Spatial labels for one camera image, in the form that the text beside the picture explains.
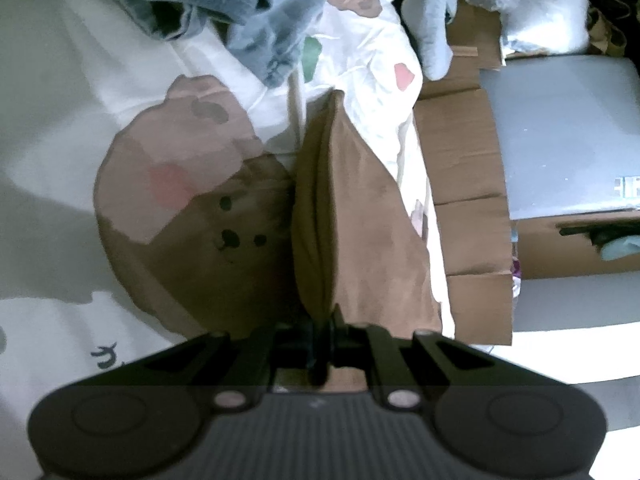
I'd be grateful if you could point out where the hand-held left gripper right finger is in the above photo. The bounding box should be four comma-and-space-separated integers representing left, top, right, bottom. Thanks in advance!
320, 305, 493, 408

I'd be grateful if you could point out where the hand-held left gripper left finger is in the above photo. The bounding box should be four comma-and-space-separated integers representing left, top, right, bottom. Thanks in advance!
145, 317, 317, 408

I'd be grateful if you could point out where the brown printed t-shirt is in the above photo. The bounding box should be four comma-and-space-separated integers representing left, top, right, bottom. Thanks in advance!
290, 89, 444, 392

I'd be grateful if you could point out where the flattened cardboard sheet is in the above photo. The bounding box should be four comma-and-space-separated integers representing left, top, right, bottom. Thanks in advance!
412, 0, 516, 347

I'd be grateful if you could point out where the cardboard box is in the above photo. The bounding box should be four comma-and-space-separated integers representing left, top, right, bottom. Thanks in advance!
512, 209, 640, 282

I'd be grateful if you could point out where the white cartoon printed bedsheet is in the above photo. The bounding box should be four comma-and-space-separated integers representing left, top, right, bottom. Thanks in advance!
0, 0, 457, 480

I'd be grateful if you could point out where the grey panel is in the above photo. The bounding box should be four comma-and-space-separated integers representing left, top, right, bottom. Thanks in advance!
479, 55, 640, 222

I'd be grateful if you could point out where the light blue denim garment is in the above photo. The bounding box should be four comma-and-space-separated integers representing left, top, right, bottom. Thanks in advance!
40, 0, 327, 89

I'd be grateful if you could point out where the white pillow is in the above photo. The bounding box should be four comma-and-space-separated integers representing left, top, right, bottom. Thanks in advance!
500, 0, 592, 57

